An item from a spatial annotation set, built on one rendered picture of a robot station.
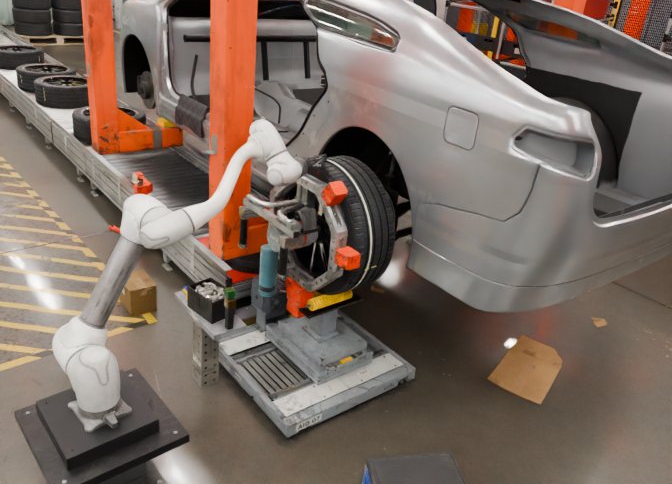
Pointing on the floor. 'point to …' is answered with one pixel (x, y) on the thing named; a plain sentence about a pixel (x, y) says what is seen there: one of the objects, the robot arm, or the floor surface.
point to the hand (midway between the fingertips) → (321, 158)
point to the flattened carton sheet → (527, 369)
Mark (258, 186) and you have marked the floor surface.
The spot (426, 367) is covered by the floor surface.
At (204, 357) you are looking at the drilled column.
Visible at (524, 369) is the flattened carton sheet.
